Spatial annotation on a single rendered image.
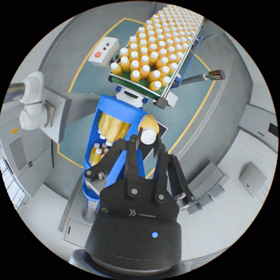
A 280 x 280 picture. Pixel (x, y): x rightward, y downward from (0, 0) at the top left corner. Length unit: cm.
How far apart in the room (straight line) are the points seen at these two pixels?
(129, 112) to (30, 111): 63
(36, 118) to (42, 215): 498
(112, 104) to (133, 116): 10
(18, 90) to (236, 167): 397
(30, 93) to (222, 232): 407
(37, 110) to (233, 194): 386
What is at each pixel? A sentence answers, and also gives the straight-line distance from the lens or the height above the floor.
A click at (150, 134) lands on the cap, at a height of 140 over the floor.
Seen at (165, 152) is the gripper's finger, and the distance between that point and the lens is 16.
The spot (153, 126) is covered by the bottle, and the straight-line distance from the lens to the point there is 25.
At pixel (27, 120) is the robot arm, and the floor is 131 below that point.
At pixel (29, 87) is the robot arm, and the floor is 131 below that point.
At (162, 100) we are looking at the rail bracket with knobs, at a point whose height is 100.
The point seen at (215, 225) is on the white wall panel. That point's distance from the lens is 349.
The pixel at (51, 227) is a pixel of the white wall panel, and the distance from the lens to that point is 529.
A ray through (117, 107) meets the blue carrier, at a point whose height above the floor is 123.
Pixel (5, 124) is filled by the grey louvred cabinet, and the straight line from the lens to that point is 169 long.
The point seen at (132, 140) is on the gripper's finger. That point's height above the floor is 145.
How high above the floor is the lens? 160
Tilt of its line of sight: 64 degrees down
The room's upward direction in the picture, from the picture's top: 173 degrees clockwise
